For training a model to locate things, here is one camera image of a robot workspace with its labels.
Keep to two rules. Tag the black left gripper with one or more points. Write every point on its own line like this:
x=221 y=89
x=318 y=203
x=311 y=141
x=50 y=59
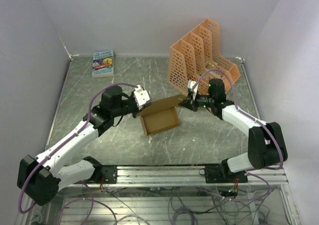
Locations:
x=136 y=111

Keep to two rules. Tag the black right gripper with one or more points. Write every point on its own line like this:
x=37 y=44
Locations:
x=191 y=105

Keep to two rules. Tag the brown cardboard box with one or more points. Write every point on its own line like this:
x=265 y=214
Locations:
x=161 y=115

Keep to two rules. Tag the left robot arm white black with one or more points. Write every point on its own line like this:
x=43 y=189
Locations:
x=43 y=176

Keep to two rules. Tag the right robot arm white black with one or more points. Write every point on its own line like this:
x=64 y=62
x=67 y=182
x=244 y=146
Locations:
x=266 y=145

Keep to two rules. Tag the peach plastic file organizer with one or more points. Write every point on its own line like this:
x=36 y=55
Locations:
x=197 y=52

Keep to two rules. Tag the blue paperback book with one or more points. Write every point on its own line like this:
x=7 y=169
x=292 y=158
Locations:
x=103 y=64

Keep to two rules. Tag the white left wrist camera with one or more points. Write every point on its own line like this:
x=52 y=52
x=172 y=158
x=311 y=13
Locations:
x=142 y=97

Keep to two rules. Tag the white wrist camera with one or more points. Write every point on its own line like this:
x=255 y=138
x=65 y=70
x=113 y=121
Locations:
x=192 y=88
x=142 y=97

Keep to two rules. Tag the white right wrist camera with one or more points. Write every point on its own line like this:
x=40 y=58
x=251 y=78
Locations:
x=192 y=88

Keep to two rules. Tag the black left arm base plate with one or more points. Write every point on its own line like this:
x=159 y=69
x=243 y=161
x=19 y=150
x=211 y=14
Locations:
x=109 y=174

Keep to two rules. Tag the aluminium mounting rail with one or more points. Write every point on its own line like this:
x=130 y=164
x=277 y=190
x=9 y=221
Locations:
x=182 y=175

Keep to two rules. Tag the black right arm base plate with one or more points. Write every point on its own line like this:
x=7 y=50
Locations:
x=220 y=173

